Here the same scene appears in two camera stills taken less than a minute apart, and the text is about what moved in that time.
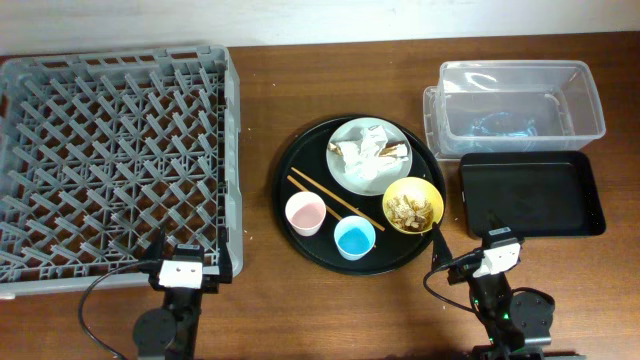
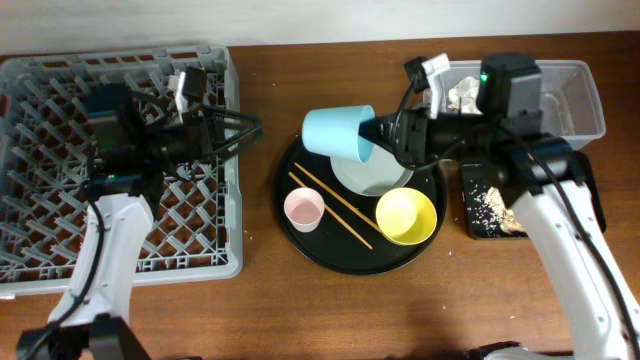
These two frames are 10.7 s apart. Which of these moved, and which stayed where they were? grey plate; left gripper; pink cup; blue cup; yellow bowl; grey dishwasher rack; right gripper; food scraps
Moved: right gripper; left gripper; yellow bowl; food scraps; blue cup
Stayed: grey plate; pink cup; grey dishwasher rack
